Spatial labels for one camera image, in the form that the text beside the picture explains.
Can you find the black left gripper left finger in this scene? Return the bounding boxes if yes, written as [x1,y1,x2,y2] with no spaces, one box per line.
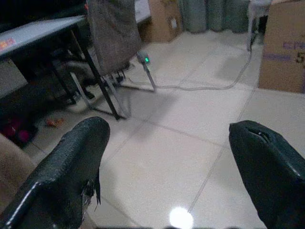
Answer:
[0,116,111,229]

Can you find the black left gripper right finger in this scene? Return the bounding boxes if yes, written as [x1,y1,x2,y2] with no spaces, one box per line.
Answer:
[229,120,305,229]

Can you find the orange toy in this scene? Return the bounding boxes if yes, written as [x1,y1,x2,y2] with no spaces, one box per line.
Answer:
[45,118,65,128]

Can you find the pink shoes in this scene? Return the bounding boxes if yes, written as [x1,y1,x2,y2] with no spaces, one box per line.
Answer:
[2,118,31,143]

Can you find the large printed cardboard box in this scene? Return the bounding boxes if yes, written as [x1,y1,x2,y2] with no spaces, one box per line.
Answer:
[258,0,305,94]

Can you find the power adapter with green light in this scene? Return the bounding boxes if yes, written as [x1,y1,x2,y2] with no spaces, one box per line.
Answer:
[137,50,152,65]

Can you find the grey top black leg desk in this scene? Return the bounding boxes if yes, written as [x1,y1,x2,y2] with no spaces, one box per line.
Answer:
[0,14,127,120]

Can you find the white stool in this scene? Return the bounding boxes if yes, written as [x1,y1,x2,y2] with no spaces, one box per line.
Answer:
[246,0,272,52]

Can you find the grey curtain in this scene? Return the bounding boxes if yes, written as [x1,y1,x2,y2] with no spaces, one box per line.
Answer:
[178,0,251,34]

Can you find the brown cardboard box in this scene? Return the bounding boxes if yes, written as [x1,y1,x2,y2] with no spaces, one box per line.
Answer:
[138,0,183,43]

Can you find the grey power cable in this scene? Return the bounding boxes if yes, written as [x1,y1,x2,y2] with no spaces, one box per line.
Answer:
[123,31,259,91]

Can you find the grey fabric metal frame chair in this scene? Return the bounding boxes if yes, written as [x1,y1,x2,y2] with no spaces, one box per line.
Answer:
[71,0,157,117]

